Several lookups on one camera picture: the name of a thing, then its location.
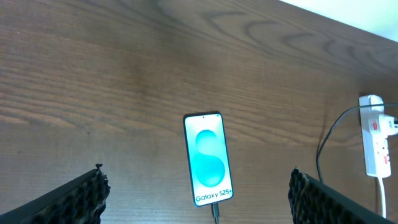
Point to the white USB charger plug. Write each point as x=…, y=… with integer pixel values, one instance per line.
x=383, y=125

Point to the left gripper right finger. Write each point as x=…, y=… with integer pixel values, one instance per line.
x=316, y=203

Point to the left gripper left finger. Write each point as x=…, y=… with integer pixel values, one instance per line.
x=81, y=200

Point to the blue screen Galaxy smartphone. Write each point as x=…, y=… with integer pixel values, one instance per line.
x=208, y=159

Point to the white power strip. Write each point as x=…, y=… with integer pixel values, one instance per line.
x=376, y=150

